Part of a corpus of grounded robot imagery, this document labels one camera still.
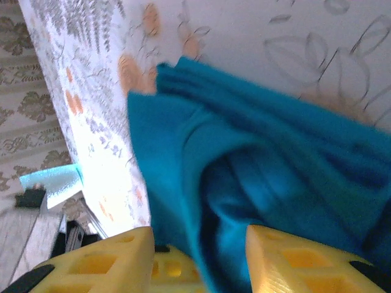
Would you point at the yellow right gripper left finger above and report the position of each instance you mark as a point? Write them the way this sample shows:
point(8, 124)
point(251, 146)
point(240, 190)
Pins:
point(128, 253)

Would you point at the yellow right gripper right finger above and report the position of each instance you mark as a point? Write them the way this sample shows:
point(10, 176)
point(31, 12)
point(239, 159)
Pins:
point(268, 274)

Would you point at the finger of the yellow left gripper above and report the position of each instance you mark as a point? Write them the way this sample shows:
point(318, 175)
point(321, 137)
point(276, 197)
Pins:
point(183, 280)

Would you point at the teal t-shirt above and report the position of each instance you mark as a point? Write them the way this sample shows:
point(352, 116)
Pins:
point(259, 152)

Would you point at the floral table cover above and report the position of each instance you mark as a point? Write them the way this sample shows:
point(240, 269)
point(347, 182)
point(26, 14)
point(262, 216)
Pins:
point(244, 30)

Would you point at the aluminium rail frame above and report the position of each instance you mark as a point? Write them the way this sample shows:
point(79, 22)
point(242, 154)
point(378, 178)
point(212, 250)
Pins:
point(91, 213)

